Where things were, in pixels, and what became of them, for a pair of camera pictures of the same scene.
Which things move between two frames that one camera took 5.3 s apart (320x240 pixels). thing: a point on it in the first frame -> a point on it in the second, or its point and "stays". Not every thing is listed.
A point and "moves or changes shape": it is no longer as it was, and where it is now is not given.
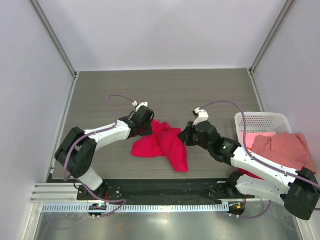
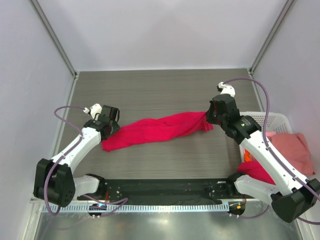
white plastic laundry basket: x=279 y=122 stays
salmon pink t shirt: x=290 y=149 stays
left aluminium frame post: x=38 y=8 stays
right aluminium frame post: x=270 y=36 stays
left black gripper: x=149 y=131 -> x=115 y=128
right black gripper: x=185 y=135 -> x=209 y=117
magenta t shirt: x=164 y=141 moves or changes shape
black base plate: x=204 y=191 stays
